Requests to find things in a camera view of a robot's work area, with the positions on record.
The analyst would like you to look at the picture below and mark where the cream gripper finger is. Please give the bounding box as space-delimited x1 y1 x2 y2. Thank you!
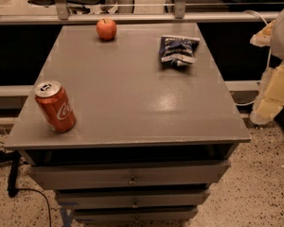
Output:
250 21 275 47
250 61 284 125

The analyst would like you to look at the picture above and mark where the blue chip bag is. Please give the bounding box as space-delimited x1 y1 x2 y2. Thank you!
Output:
159 35 200 67

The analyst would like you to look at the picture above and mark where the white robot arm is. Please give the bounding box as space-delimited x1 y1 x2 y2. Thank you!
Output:
250 9 284 125

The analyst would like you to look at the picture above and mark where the red coke can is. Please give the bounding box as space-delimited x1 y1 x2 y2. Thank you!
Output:
35 80 76 132

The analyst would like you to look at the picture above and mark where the grey metal railing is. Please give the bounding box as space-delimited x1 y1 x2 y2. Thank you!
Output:
0 0 279 25

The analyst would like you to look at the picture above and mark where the grey top drawer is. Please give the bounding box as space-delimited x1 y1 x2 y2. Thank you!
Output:
28 160 230 190

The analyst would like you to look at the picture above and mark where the grey drawer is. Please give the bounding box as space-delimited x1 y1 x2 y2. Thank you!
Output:
57 188 209 209
28 160 230 190
74 206 198 223

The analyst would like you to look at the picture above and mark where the red apple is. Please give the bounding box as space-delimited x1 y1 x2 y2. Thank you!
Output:
97 18 116 41

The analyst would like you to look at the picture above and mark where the grey bottom drawer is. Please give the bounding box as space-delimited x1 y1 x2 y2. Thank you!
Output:
74 206 198 223

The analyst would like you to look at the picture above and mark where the grey middle drawer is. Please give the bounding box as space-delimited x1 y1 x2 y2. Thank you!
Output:
57 188 209 209

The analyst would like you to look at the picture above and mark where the white cable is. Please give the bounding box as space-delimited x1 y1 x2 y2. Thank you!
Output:
235 9 273 108

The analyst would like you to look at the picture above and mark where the black floor cable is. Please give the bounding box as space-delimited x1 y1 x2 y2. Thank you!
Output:
7 150 52 227

